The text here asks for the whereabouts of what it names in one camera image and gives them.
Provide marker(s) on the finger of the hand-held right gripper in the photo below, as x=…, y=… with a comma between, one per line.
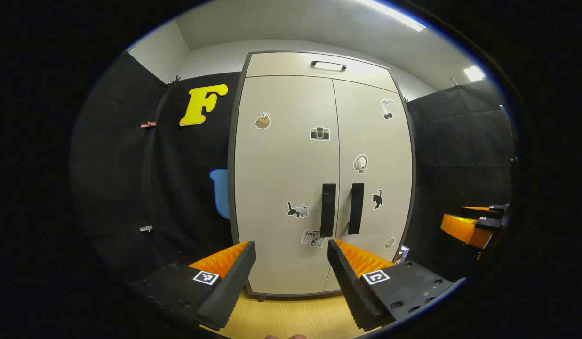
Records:
x=488, y=211
x=465, y=230

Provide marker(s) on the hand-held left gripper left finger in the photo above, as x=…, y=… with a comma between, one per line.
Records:
x=229, y=287

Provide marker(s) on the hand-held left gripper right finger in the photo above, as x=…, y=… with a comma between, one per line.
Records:
x=352, y=292

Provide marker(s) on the cabinet door with headphone sticker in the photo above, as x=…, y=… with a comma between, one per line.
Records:
x=385, y=155

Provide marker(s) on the cabinet door with camera sticker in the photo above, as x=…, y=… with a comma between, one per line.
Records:
x=281, y=165

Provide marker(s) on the grey double-door shoe cabinet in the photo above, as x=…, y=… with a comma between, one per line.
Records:
x=281, y=63

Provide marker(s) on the white box with blue edge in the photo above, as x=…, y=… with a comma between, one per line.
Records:
x=403, y=254

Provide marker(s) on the small ceiling light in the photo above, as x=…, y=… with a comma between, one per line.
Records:
x=474, y=73

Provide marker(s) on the small red clip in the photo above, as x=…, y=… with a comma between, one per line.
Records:
x=148, y=124

